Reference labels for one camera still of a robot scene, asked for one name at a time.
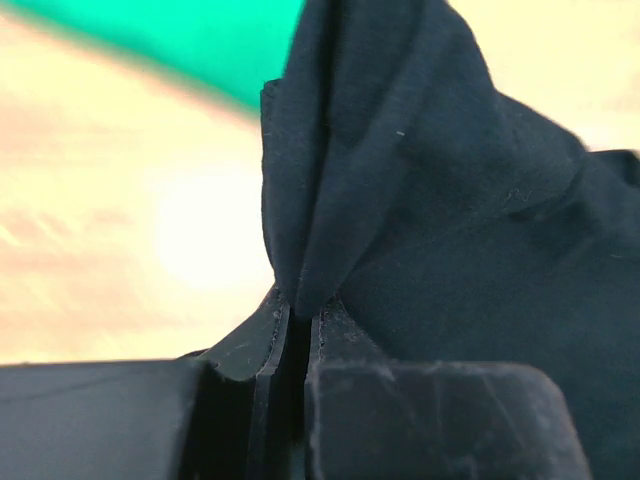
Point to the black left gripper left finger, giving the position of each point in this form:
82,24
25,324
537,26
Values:
217,414

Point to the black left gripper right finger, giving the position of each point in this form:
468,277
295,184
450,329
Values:
372,417

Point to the black t shirt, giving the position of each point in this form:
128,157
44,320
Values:
453,222

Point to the folded green t shirt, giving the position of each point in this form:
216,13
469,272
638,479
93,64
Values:
226,48

